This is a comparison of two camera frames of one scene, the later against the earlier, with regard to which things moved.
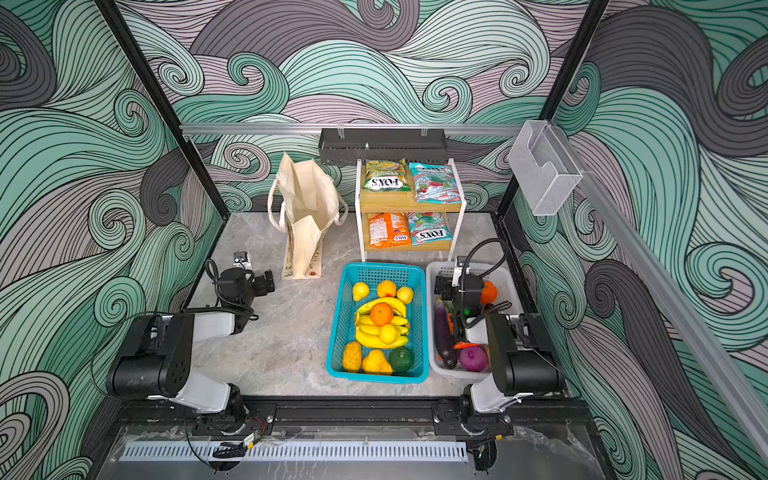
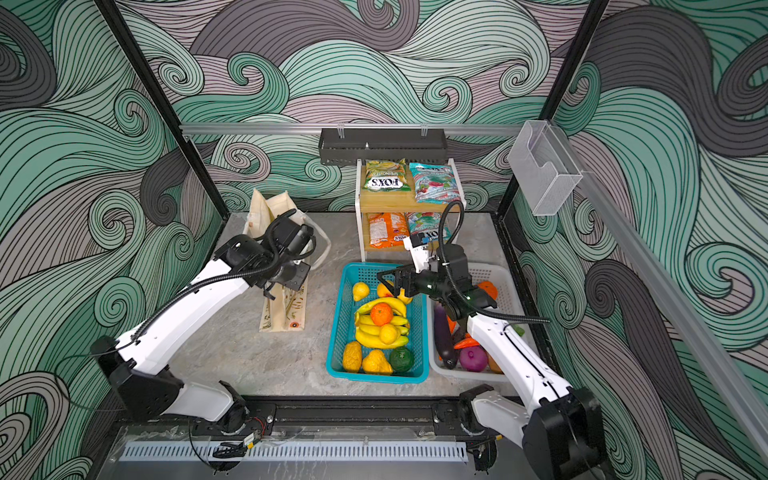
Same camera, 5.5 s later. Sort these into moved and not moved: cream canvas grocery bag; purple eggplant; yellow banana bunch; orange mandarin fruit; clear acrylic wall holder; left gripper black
Moved: cream canvas grocery bag; left gripper black
Not moved: yellow banana bunch; purple eggplant; clear acrylic wall holder; orange mandarin fruit
